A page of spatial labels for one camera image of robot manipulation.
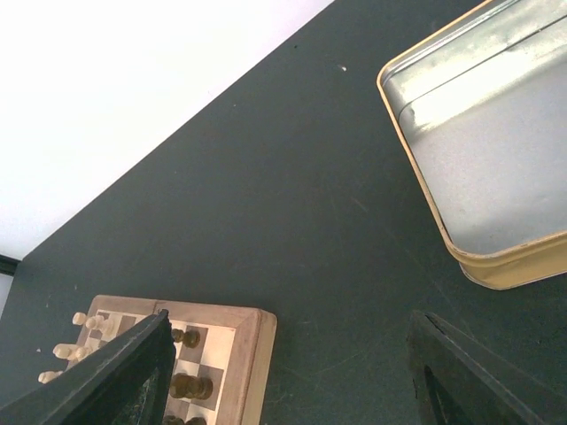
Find brown chess piece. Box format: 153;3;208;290
185;416;206;425
162;415;185;425
169;374;214;399
171;328;200;348

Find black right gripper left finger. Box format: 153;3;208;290
1;309;175;424

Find wooden chess board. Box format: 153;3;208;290
72;295;277;424

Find black corner frame post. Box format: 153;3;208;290
0;255;19;276

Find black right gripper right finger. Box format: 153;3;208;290
407;311;566;424

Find gold metal tin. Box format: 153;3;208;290
377;1;566;290

